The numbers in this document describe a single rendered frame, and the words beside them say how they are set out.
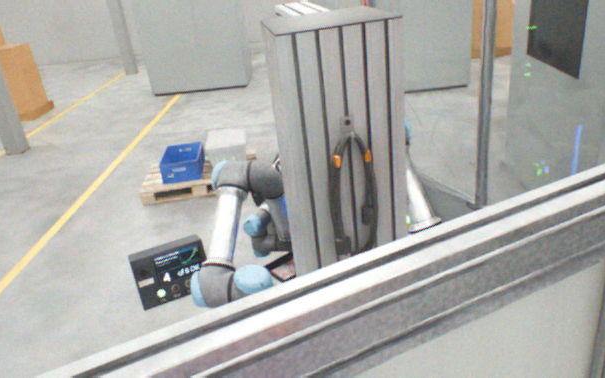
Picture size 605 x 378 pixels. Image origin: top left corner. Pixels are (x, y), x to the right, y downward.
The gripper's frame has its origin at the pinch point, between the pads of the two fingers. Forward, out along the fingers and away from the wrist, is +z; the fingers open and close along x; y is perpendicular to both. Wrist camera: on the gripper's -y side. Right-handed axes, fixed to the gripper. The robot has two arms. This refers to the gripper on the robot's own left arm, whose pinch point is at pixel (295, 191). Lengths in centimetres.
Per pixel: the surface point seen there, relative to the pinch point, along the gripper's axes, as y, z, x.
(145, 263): 18, -75, -7
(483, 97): -76, 41, -26
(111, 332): 161, -14, 102
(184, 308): 129, 23, 105
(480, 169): -73, 41, 7
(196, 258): 7, -62, -2
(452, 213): -55, 52, 36
